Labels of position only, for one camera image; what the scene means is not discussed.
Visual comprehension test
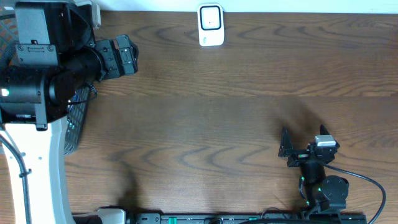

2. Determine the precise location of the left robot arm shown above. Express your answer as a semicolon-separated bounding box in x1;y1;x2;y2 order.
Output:
1;1;139;223

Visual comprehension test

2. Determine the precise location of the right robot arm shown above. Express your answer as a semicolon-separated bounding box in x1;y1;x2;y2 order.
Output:
278;125;349;215

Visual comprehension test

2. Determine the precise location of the white barcode scanner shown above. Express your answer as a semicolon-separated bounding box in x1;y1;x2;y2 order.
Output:
197;3;224;47

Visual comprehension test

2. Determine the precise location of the grey plastic mesh basket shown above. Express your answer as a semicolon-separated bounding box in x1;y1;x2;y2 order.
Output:
1;7;91;155

